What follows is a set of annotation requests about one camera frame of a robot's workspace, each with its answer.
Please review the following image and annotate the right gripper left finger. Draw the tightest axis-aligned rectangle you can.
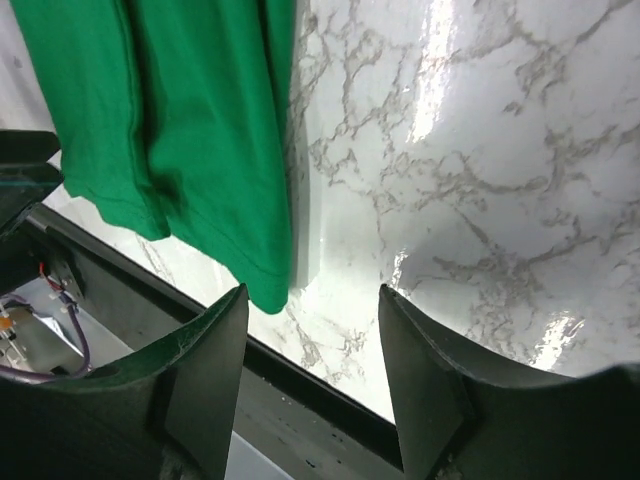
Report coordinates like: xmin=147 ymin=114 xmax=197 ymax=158
xmin=1 ymin=286 xmax=248 ymax=479

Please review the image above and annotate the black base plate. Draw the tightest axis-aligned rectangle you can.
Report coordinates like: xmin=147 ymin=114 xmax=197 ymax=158
xmin=1 ymin=130 xmax=402 ymax=479

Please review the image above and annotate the green t shirt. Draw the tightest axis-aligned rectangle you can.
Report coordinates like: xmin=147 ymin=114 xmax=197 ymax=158
xmin=11 ymin=1 xmax=296 ymax=314

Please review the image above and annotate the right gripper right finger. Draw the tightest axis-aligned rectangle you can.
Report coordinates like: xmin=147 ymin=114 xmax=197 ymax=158
xmin=378 ymin=286 xmax=639 ymax=479

